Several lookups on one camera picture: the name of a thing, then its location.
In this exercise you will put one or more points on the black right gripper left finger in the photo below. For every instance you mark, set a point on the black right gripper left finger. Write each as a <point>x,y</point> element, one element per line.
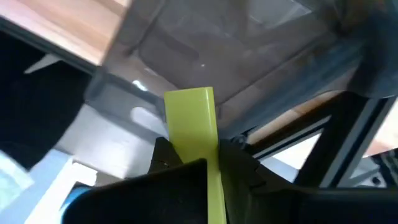
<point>140,202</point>

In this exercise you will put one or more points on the grey translucent plastic bin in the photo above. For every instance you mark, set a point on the grey translucent plastic bin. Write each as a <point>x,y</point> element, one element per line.
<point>217,46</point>

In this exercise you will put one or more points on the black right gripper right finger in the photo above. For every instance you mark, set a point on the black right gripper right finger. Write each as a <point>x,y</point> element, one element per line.
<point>280,205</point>

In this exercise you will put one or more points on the black table edge rail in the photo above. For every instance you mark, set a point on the black table edge rail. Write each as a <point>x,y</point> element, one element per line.
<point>46,45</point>

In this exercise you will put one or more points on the blue object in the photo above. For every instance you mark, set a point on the blue object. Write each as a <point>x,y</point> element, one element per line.
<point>73,196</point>

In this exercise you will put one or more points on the black aluminium rig frame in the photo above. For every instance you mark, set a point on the black aluminium rig frame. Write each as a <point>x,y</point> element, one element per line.
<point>342,140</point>

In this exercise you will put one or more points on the yellow-green block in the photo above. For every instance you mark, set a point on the yellow-green block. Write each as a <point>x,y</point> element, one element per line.
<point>192,124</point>

